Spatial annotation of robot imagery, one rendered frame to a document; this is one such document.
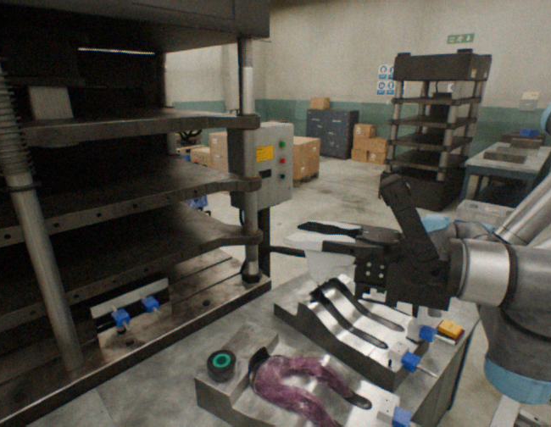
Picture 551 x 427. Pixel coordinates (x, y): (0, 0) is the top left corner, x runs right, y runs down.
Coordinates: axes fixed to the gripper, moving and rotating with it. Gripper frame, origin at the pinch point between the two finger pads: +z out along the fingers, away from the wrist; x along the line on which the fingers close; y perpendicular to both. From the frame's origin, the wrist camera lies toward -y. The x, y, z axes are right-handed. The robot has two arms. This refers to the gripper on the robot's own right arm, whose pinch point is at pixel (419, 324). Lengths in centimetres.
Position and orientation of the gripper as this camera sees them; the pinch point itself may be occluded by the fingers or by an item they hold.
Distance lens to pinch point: 117.9
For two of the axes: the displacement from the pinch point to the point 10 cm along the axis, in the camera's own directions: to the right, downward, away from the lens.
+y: 6.9, 1.3, -7.1
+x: 7.2, -1.2, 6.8
